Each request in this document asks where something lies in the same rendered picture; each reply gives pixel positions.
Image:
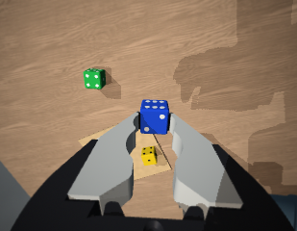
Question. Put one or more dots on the blue die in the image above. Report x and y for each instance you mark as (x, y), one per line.
(154, 117)

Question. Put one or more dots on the tan flat mat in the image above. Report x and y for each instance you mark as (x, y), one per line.
(142, 140)

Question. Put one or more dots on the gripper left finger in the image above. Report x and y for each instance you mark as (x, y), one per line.
(100, 172)

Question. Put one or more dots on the yellow die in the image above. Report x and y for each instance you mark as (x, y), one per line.
(149, 155)

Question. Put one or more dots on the green die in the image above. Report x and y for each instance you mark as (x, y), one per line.
(95, 78)

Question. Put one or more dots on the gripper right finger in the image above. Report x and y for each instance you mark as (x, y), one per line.
(207, 176)

